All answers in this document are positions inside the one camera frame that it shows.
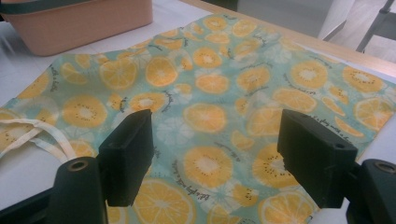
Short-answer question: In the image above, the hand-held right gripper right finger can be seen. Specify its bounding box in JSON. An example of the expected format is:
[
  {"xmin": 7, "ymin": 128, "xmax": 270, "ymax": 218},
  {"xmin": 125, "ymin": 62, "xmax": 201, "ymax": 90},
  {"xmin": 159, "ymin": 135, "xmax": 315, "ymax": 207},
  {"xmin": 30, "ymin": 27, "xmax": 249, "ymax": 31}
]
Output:
[{"xmin": 276, "ymin": 108, "xmax": 360, "ymax": 210}]

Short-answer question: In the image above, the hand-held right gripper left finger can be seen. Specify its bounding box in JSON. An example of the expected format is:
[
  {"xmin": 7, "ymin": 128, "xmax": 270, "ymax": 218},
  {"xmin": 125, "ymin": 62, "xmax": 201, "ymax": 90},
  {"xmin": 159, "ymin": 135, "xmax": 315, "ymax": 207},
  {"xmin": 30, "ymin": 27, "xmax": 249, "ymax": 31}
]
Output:
[{"xmin": 96, "ymin": 108, "xmax": 156, "ymax": 208}]

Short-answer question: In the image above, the orange print cloth bag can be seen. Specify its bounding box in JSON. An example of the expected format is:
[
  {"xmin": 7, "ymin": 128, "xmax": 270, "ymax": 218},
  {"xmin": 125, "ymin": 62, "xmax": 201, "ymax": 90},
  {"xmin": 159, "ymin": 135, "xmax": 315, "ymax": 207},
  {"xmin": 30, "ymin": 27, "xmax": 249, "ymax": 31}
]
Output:
[{"xmin": 0, "ymin": 13, "xmax": 396, "ymax": 224}]

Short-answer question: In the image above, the pink plastic basket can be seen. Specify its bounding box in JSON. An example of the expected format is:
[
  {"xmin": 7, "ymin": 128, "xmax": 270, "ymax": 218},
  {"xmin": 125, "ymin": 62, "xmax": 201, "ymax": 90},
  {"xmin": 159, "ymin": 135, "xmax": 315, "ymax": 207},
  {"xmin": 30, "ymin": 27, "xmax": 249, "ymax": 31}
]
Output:
[{"xmin": 0, "ymin": 0, "xmax": 154, "ymax": 57}]

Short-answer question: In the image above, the white panel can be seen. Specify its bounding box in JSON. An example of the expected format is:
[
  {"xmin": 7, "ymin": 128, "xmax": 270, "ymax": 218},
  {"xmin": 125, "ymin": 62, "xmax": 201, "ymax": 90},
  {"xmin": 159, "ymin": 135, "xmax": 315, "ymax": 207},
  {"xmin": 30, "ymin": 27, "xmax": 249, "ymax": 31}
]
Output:
[{"xmin": 236, "ymin": 0, "xmax": 357, "ymax": 41}]

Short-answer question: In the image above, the grey metal stand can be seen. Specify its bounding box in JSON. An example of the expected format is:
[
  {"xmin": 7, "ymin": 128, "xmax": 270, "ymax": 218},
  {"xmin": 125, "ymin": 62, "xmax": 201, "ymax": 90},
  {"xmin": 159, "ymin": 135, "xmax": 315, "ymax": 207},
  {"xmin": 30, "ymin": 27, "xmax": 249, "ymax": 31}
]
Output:
[{"xmin": 355, "ymin": 0, "xmax": 396, "ymax": 53}]

